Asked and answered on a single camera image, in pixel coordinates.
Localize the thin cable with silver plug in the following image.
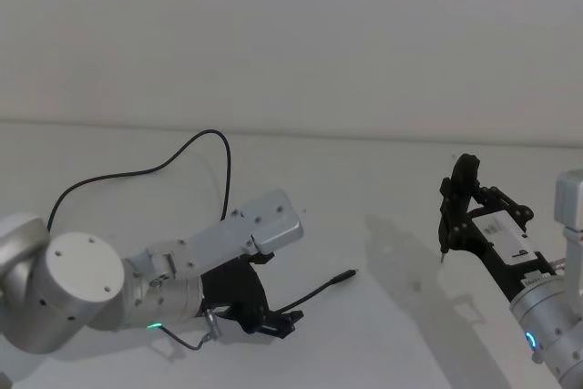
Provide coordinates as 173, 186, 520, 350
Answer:
157, 309, 222, 351

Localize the white table cloth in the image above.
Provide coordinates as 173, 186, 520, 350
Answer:
0, 120, 583, 389

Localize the long thin dark looping cable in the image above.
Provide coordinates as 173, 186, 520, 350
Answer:
46, 128, 232, 231

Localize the black cable with barrel plug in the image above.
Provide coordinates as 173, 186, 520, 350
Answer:
271, 268, 361, 316

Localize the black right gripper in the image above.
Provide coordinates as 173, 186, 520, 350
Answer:
437, 153, 556, 304

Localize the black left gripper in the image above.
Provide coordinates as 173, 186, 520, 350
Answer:
199, 250, 305, 341

